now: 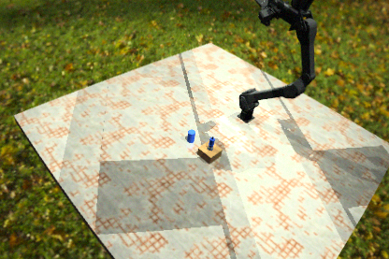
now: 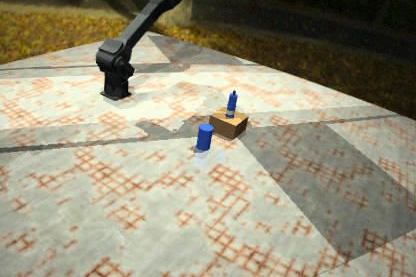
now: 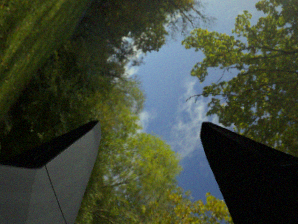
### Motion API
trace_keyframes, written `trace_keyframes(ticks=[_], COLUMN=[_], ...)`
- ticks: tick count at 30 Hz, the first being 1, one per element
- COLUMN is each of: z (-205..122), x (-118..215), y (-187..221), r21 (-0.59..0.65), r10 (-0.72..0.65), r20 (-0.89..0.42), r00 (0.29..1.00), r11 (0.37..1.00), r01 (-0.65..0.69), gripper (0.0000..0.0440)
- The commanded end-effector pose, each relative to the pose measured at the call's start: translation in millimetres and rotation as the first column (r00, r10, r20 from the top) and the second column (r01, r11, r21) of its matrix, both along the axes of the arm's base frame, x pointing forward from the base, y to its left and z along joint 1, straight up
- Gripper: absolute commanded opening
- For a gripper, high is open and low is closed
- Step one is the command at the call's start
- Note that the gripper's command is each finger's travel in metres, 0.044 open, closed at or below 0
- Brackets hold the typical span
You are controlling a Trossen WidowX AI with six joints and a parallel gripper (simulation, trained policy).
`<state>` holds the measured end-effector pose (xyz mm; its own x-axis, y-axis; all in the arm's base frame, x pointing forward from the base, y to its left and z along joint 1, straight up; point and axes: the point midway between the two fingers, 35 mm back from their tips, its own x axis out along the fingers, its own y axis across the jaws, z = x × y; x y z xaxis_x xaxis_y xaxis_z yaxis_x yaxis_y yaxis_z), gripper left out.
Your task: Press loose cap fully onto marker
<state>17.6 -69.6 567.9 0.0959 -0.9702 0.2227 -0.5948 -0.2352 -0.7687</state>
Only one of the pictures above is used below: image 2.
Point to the blue marker cap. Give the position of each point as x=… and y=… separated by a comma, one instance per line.
x=204, y=137

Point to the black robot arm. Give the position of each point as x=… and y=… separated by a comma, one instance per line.
x=114, y=55

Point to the tan square block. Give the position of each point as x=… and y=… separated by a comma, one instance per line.
x=229, y=127

